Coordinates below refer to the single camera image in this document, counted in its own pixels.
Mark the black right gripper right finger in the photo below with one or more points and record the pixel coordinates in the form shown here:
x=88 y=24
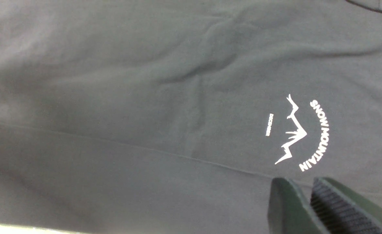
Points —
x=344 y=211

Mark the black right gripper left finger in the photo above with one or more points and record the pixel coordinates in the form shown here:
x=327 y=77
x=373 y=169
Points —
x=289 y=211

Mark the dark gray long-sleeve top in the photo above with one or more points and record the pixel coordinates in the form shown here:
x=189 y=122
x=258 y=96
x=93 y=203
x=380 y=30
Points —
x=174 y=116

